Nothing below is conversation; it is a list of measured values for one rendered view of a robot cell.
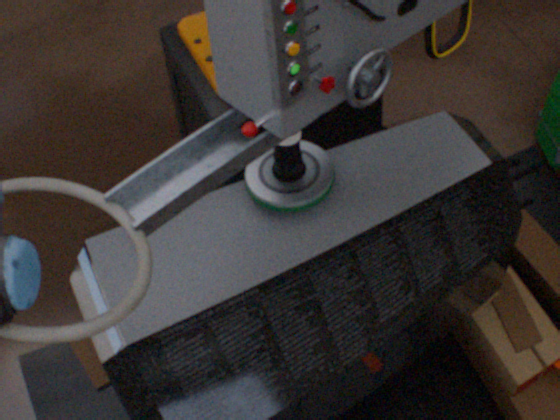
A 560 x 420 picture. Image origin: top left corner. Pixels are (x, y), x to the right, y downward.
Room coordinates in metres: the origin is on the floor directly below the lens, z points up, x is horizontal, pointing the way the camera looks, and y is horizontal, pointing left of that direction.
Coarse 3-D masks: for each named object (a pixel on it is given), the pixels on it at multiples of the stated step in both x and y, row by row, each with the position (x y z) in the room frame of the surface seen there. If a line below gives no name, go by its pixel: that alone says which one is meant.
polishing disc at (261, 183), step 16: (304, 144) 1.31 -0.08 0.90; (256, 160) 1.28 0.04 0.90; (272, 160) 1.27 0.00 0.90; (304, 160) 1.26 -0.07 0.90; (320, 160) 1.25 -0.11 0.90; (256, 176) 1.22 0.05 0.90; (272, 176) 1.22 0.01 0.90; (304, 176) 1.21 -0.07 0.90; (320, 176) 1.20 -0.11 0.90; (256, 192) 1.17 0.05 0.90; (272, 192) 1.17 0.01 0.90; (288, 192) 1.16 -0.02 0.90; (304, 192) 1.15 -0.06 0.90; (320, 192) 1.15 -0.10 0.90
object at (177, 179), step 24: (216, 120) 1.18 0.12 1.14; (240, 120) 1.22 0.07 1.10; (192, 144) 1.13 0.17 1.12; (216, 144) 1.15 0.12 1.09; (240, 144) 1.14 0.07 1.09; (264, 144) 1.11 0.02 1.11; (144, 168) 1.06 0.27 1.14; (168, 168) 1.09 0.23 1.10; (192, 168) 1.09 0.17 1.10; (216, 168) 1.04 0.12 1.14; (240, 168) 1.07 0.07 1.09; (120, 192) 1.01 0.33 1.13; (144, 192) 1.03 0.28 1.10; (168, 192) 1.02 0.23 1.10; (192, 192) 0.99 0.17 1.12; (144, 216) 0.93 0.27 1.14; (168, 216) 0.95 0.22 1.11
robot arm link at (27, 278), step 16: (0, 240) 0.53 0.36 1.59; (16, 240) 0.53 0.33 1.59; (0, 256) 0.50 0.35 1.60; (16, 256) 0.50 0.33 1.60; (32, 256) 0.53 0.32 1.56; (0, 272) 0.48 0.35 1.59; (16, 272) 0.49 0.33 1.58; (32, 272) 0.51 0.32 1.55; (0, 288) 0.46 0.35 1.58; (16, 288) 0.47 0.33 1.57; (32, 288) 0.50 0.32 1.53; (0, 304) 0.45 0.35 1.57; (16, 304) 0.46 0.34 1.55; (32, 304) 0.48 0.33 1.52; (0, 320) 0.44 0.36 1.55
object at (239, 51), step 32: (224, 0) 1.19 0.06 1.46; (256, 0) 1.11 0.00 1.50; (320, 0) 1.16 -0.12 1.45; (224, 32) 1.20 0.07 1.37; (256, 32) 1.12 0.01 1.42; (320, 32) 1.16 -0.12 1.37; (224, 64) 1.21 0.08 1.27; (256, 64) 1.13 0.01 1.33; (224, 96) 1.23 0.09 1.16; (256, 96) 1.14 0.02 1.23; (320, 96) 1.15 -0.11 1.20; (288, 128) 1.09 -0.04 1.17
